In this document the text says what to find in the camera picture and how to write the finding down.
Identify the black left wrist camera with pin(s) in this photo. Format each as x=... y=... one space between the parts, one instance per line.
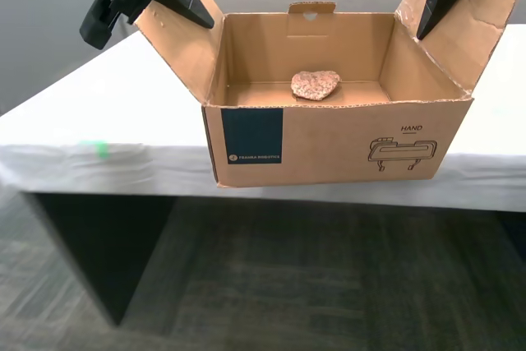
x=96 y=26

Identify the white plastic table cover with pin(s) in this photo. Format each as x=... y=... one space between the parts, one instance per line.
x=123 y=100

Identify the brown cardboard box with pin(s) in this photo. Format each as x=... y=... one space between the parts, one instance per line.
x=328 y=149

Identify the speckled pinkish granite rock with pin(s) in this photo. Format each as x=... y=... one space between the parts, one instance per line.
x=315 y=84

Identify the green tape marker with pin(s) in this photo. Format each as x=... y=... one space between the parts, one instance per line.
x=96 y=149

